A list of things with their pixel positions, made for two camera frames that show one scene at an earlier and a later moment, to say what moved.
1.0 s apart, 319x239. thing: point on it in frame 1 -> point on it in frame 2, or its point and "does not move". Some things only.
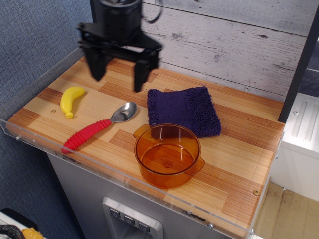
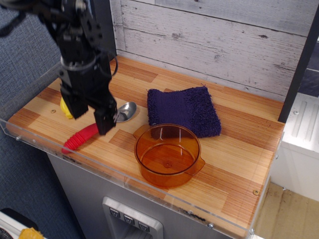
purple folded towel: [192, 107] does not move
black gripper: [116, 33] -> [84, 82]
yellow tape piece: [31, 233] does not move
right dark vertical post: [294, 86] does not move
